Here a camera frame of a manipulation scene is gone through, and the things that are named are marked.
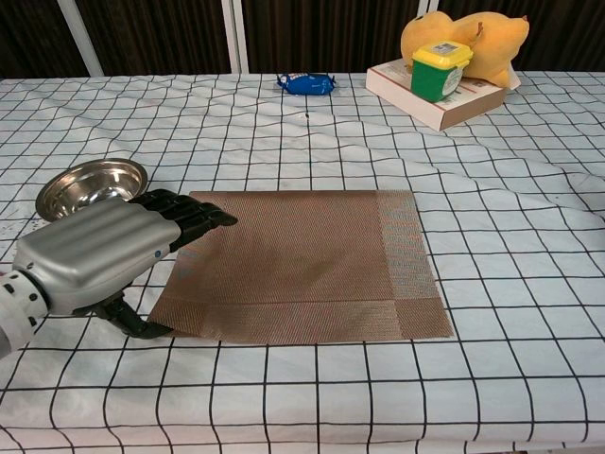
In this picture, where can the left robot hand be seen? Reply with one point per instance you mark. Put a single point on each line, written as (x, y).
(90, 246)

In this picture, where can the brown woven placemat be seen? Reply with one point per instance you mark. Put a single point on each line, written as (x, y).
(302, 265)

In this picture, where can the stainless steel bowl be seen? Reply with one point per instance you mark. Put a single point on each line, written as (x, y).
(90, 186)

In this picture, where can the white black checkered tablecloth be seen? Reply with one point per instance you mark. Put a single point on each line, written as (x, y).
(302, 392)

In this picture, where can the blue snack packet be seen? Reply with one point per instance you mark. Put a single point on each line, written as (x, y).
(307, 85)

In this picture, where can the white cardboard box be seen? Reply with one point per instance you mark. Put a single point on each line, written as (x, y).
(402, 87)

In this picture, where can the green container yellow lid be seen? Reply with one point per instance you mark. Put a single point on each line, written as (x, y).
(432, 75)

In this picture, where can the yellow plush toy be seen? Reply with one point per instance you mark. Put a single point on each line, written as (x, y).
(496, 42)

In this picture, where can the white partition post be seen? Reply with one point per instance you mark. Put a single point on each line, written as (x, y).
(236, 38)
(427, 5)
(85, 42)

